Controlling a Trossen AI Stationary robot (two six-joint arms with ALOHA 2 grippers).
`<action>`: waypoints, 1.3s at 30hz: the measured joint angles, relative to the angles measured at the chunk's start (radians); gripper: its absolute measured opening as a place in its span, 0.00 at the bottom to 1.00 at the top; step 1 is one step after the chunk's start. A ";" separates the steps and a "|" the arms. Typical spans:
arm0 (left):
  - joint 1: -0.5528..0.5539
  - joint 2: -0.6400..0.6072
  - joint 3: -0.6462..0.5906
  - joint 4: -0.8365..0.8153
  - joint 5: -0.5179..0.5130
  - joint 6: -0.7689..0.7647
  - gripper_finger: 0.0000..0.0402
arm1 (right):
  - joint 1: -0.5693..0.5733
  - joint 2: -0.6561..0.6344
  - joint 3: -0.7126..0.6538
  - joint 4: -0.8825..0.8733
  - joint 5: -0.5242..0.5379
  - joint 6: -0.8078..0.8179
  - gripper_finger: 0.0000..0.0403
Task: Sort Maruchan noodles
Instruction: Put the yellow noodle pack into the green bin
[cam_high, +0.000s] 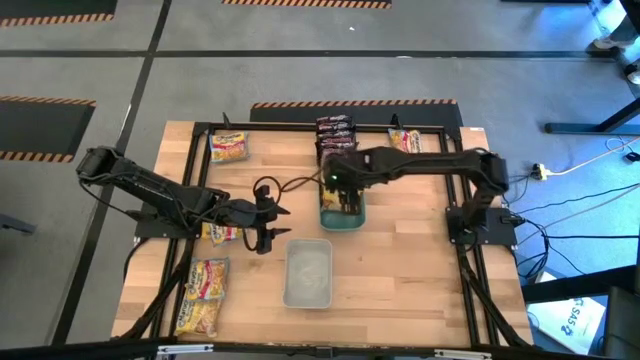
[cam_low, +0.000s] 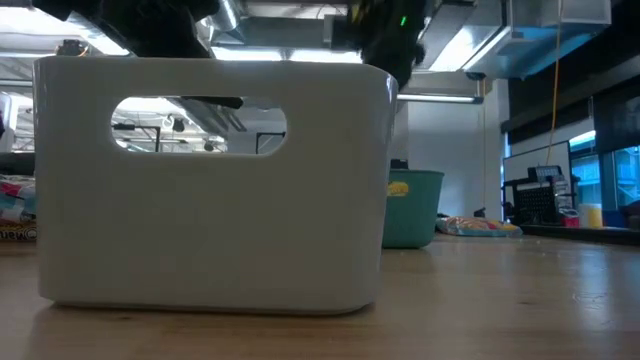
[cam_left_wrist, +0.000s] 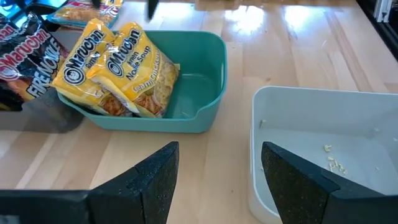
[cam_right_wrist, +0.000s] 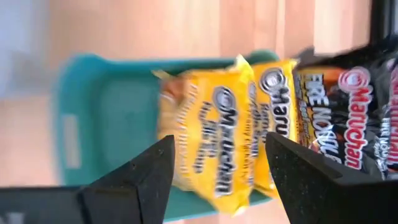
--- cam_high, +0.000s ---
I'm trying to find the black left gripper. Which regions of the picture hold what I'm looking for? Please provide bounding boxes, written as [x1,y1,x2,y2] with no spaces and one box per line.
[222,184,293,255]

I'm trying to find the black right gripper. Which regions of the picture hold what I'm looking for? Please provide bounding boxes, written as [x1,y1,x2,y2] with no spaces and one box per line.
[322,151,369,216]

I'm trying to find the yellow Maruchan chicken noodles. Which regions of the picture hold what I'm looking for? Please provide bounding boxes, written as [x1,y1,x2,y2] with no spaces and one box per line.
[173,295,223,338]
[321,187,347,212]

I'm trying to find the teal plastic bin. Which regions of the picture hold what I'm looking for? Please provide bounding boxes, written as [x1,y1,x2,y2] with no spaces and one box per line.
[318,172,367,233]

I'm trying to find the dark grey translucent bin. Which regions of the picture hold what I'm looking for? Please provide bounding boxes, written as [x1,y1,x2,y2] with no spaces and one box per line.
[313,113,359,169]

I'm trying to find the yellow noodle packet mid-left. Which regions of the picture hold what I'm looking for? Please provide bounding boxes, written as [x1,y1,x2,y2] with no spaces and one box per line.
[200,221,245,247]

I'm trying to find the white plastic bin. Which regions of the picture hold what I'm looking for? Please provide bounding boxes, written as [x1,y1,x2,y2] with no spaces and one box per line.
[282,237,334,310]

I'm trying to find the yellow noodle packet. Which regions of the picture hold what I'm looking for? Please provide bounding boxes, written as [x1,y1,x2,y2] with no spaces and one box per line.
[185,256,232,302]
[208,130,250,164]
[387,128,424,155]

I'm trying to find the black hazard-striped floor mat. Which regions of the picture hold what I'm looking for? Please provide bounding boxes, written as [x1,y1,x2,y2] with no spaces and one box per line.
[221,0,394,10]
[0,0,119,29]
[248,98,465,132]
[0,95,97,164]

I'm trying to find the black desk leg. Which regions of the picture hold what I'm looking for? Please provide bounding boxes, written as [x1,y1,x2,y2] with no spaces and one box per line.
[543,96,640,136]

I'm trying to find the black desk beam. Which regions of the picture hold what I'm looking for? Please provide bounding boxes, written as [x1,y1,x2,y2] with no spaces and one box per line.
[519,263,640,306]

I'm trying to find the white printed cardboard box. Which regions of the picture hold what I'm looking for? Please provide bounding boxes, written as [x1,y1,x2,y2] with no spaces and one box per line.
[526,294,607,357]

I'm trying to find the grey chair base leg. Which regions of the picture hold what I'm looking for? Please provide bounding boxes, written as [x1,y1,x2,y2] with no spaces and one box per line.
[0,212,37,236]

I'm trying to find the dark grey chair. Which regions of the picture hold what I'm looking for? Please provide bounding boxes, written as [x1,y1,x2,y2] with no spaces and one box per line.
[601,284,640,360]

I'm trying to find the person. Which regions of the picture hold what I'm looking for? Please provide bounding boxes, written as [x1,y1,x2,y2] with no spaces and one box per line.
[585,0,640,86]

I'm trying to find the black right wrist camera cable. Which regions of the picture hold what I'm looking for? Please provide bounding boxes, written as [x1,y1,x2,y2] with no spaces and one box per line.
[252,168,329,204]

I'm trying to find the black aluminium table frame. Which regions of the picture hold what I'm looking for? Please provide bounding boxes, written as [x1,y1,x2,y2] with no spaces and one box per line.
[113,112,534,360]

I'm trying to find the silver metal bracket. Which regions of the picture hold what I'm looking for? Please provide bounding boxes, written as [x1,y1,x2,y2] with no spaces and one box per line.
[432,348,494,360]
[156,343,215,357]

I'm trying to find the yellow extension cable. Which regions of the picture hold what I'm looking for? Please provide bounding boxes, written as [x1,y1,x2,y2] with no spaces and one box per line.
[548,133,640,177]

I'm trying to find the black floor cable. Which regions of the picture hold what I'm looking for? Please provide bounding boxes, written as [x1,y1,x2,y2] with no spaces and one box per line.
[517,182,640,216]

